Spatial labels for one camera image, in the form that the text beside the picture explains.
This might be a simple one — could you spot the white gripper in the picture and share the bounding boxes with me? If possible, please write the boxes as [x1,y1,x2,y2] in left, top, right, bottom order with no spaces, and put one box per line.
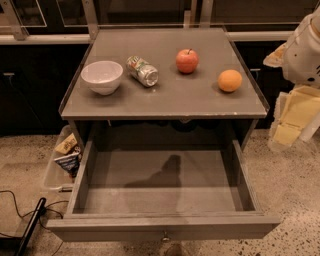
[263,7,320,151]

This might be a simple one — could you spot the red apple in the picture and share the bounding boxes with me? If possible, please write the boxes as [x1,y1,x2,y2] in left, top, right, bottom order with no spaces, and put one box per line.
[176,49,199,74]

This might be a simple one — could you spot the metal drawer knob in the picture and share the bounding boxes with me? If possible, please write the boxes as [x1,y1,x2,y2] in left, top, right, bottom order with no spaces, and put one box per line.
[161,231,171,243]

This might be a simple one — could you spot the grey open top drawer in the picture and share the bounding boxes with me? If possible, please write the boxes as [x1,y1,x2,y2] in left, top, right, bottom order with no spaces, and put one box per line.
[47,141,280,241]

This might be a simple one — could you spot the orange fruit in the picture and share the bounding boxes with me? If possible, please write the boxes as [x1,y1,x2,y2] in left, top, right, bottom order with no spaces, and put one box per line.
[218,69,242,93]

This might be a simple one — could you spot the grey wooden cabinet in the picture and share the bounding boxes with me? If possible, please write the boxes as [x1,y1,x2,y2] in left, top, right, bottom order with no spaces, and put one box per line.
[58,27,270,152]

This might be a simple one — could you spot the silver green soda can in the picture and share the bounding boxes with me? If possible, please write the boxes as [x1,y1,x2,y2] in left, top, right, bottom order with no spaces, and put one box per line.
[126,55,159,87]

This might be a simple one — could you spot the white ceramic bowl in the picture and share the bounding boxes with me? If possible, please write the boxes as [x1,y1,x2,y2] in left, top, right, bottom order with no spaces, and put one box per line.
[80,61,123,95]

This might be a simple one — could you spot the yellow snack packet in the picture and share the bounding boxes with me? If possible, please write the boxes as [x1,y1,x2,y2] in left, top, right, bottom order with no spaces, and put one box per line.
[55,133,77,154]

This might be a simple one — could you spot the blue snack bag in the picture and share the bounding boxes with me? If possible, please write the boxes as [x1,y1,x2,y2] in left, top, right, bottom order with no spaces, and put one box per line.
[54,152,81,177]

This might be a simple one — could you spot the clear plastic storage bin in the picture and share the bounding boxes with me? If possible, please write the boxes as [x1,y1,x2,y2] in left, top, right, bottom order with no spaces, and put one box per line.
[43,125,82,192]

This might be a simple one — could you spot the black bar stand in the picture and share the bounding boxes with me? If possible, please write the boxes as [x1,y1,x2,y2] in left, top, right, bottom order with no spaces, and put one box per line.
[14,197,46,256]

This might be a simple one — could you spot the black cable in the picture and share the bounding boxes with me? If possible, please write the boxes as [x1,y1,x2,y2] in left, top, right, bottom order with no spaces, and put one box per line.
[0,189,70,256]

